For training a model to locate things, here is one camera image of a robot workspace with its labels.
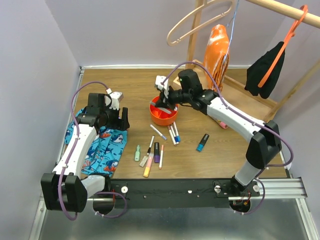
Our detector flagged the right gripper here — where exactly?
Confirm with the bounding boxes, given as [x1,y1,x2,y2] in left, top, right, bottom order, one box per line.
[155,84,192,111]

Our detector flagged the white black pen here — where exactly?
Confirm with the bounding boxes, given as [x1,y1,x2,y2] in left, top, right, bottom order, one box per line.
[146,135,155,156]

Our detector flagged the white purple marker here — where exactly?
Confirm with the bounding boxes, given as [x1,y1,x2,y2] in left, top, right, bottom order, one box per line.
[150,124,167,141]

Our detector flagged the white pink pen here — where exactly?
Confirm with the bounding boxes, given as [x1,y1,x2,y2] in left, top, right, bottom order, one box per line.
[158,144,164,170]

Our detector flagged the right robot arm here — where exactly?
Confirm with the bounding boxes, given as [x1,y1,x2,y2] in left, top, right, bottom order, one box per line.
[155,69,282,196]

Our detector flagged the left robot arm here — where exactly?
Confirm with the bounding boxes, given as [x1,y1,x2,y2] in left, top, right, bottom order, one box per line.
[40,90,130,213]

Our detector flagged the orange round desk organizer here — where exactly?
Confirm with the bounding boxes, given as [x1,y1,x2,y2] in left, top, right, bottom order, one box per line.
[149,96,179,126]

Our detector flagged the white brown marker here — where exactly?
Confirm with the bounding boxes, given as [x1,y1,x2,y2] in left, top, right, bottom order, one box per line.
[167,125,176,146]

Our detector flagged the blue shark print shorts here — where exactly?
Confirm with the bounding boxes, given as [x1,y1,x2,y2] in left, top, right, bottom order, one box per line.
[64,107,129,176]

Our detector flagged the black purple highlighter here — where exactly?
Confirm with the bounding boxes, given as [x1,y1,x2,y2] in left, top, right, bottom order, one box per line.
[153,142,161,163]

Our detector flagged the grey eraser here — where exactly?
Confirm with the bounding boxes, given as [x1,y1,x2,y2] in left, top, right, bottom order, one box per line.
[139,155,148,168]

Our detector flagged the pink yellow highlighter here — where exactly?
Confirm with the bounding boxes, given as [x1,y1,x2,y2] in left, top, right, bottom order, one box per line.
[143,153,154,178]

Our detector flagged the white dark blue marker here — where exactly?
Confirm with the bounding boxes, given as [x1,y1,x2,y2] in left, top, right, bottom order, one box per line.
[169,125,179,145]

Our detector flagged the pink crayon tube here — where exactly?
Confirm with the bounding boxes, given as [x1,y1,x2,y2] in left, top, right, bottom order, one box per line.
[214,118,228,129]

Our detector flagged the black blue highlighter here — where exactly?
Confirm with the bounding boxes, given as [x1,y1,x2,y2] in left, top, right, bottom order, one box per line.
[196,133,210,152]

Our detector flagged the orange folded cloth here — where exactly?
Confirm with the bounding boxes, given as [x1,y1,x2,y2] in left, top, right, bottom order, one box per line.
[203,24,230,91]

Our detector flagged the black garment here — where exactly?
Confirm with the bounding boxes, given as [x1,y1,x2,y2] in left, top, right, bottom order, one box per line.
[244,41,285,99]

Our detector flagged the orange plastic hanger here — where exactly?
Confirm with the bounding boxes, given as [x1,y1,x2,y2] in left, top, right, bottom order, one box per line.
[257,4,308,88]

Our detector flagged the wooden clothes rack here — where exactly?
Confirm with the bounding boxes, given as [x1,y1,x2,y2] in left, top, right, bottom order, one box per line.
[184,0,320,123]

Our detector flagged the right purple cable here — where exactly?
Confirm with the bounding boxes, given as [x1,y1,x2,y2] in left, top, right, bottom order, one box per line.
[162,61,294,216]

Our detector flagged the purple cable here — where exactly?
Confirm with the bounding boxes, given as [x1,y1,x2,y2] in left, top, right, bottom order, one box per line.
[58,81,128,221]
[162,61,294,216]

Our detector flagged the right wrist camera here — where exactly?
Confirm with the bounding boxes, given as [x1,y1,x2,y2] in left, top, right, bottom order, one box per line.
[155,75,169,93]

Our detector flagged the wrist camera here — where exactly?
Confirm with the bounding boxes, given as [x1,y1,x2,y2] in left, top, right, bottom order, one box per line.
[155,75,169,93]
[109,91,124,110]

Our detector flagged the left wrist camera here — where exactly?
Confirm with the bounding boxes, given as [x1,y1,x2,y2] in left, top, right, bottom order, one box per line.
[109,91,124,110]

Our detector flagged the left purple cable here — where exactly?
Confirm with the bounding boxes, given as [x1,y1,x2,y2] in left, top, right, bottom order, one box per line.
[58,81,128,221]

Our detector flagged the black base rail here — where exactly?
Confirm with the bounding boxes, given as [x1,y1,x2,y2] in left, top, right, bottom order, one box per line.
[82,177,261,210]

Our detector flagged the blue wire hanger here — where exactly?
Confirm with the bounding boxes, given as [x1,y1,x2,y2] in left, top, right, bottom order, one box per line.
[223,0,240,63]

